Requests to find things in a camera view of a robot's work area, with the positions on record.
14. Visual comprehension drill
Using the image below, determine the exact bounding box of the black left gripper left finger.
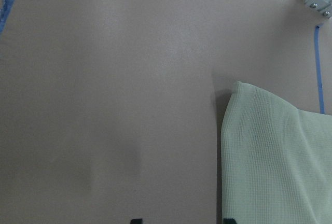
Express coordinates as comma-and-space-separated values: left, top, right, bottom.
130, 218, 143, 224

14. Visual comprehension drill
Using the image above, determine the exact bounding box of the olive green long-sleeve shirt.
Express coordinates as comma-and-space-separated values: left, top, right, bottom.
221, 82, 331, 223

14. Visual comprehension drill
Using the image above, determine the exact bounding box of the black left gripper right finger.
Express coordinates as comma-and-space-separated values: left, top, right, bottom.
223, 218, 237, 224

